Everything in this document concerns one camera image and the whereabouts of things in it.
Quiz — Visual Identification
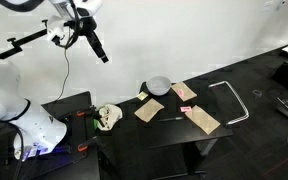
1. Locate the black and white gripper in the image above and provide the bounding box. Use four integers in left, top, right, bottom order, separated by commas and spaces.
80, 17, 109, 63

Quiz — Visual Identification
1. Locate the black and grey pen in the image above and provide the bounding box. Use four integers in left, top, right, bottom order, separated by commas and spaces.
158, 117, 183, 122

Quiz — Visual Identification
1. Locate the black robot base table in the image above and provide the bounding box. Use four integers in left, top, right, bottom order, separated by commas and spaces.
0, 91, 100, 180

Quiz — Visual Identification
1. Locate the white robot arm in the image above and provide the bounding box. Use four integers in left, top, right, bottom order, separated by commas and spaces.
0, 0, 108, 161

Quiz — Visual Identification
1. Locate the white bowl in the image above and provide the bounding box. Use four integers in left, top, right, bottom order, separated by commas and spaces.
146, 76, 171, 96

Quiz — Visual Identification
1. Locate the yellow sticky note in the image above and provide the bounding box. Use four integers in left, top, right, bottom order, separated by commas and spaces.
137, 91, 148, 100

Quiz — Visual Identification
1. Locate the crumpled white cloth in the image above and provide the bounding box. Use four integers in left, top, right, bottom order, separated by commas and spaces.
98, 104, 123, 131

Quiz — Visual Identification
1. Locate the brown paper sheet left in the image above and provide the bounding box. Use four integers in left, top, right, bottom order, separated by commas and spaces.
135, 98, 164, 122

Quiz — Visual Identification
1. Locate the brown paper sheet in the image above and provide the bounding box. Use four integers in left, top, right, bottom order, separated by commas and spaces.
171, 82, 197, 102
185, 105, 220, 135
135, 98, 164, 122

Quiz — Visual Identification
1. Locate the pink label on paper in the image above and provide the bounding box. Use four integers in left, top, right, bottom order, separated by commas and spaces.
178, 89, 184, 97

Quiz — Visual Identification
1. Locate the brown paper sheet top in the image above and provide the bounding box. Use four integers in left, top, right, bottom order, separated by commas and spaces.
171, 82, 197, 102

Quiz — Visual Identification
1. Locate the pink sticky note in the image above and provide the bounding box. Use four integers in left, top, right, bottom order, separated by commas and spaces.
180, 106, 192, 112

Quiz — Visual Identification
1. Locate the black side table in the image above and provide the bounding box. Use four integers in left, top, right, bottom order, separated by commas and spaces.
100, 82, 233, 180

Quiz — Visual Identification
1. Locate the brown paper sheet right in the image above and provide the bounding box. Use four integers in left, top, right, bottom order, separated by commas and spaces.
185, 105, 220, 135

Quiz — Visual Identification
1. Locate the black hanging cable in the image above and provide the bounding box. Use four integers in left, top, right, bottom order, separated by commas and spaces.
52, 19, 82, 103

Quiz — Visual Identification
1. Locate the orange handled clamp upper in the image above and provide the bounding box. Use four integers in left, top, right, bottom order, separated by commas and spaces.
76, 106, 98, 117

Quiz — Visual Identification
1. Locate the orange handled clamp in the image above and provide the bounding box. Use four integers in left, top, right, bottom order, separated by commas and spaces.
76, 106, 98, 117
77, 136, 99, 152

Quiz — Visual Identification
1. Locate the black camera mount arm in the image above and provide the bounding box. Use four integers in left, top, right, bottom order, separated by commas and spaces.
0, 28, 47, 60

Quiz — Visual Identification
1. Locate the orange handled clamp lower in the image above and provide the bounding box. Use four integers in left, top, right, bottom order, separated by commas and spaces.
77, 136, 99, 152

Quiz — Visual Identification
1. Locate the silver metal chair frame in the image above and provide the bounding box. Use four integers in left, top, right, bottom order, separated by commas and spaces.
208, 81, 250, 126

